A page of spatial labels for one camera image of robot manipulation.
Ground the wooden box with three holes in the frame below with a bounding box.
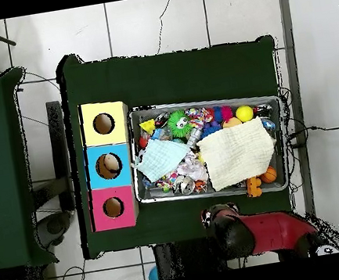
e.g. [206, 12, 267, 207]
[72, 97, 147, 234]

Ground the green spiky toy with eyes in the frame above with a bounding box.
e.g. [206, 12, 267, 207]
[164, 108, 194, 140]

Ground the light blue muslin cloth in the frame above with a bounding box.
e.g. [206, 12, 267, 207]
[129, 132, 195, 186]

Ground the silver toy car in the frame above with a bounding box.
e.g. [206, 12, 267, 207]
[183, 125, 206, 149]

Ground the yellow cheese wedge toy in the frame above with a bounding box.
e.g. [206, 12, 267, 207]
[138, 118, 158, 136]

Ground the blue spiky ball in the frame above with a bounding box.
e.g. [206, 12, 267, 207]
[200, 119, 224, 138]

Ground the cream muslin cloth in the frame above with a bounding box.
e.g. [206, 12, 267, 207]
[193, 113, 282, 195]

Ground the yellow ball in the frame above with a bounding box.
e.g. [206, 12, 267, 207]
[234, 103, 255, 124]

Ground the orange plastic toy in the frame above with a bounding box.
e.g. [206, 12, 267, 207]
[243, 175, 264, 199]

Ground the small orange basketball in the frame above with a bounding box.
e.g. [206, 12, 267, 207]
[258, 164, 279, 185]

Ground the black stand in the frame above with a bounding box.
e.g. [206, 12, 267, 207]
[44, 99, 78, 212]

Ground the blue floor ball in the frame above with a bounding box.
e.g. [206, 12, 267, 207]
[146, 265, 160, 280]

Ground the grey plastic base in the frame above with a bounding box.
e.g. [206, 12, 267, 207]
[33, 209, 77, 251]

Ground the multicolour rope toy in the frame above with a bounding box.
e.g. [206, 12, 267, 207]
[185, 104, 215, 130]

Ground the shallow wire mesh bin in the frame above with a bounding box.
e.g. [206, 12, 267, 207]
[121, 84, 294, 214]

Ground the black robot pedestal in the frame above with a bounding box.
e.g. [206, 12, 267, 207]
[152, 233, 229, 280]

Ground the black floor cable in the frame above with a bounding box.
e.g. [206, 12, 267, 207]
[284, 120, 339, 150]

